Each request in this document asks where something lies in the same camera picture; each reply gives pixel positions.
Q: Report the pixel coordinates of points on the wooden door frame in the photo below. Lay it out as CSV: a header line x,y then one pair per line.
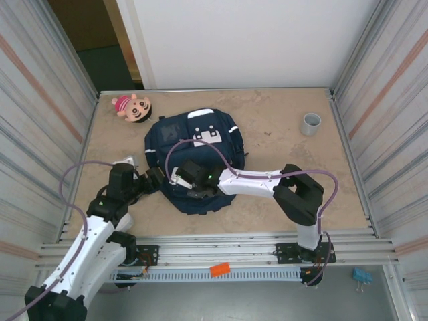
x,y
132,65

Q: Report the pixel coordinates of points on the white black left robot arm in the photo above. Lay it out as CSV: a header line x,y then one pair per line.
x,y
83,254

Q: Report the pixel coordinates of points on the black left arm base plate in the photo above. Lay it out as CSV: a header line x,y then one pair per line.
x,y
150,250

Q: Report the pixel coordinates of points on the aluminium mounting rail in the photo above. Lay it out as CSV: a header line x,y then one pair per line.
x,y
217,250

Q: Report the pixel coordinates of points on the orange plastic block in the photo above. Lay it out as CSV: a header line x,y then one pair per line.
x,y
220,269

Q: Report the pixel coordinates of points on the grey cylindrical cup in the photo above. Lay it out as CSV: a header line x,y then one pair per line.
x,y
309,128

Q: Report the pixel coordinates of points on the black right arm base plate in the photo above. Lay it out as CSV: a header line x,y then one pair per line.
x,y
284,249

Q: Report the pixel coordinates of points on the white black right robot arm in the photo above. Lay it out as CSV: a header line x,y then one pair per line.
x,y
254,182

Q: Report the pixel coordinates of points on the plush doll with pink shirt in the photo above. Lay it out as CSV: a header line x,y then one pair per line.
x,y
135,108

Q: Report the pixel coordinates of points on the navy blue backpack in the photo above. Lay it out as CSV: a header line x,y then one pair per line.
x,y
200,207

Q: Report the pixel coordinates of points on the blue binder clip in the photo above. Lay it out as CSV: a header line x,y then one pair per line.
x,y
362,275

